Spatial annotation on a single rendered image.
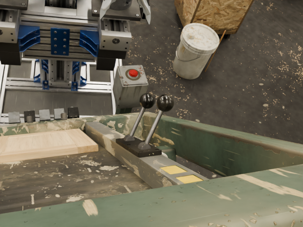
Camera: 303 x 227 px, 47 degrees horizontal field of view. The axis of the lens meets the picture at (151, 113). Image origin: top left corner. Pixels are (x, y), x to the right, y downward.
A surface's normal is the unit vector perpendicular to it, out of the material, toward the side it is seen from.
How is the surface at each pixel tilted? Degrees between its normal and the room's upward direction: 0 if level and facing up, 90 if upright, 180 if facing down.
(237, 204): 51
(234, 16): 90
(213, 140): 90
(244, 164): 90
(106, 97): 0
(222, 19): 90
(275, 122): 0
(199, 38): 0
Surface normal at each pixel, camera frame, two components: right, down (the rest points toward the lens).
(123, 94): 0.25, 0.82
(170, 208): -0.06, -0.99
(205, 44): 0.22, -0.57
